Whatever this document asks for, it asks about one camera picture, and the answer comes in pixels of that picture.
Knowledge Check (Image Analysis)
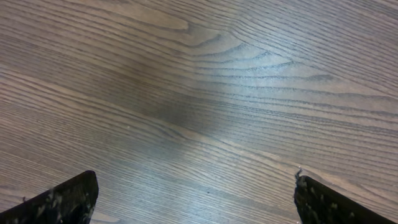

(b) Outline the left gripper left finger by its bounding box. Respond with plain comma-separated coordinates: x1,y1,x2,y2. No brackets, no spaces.
1,170,99,224

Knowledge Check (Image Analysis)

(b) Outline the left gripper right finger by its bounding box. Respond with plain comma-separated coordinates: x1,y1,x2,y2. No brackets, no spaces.
294,170,395,224

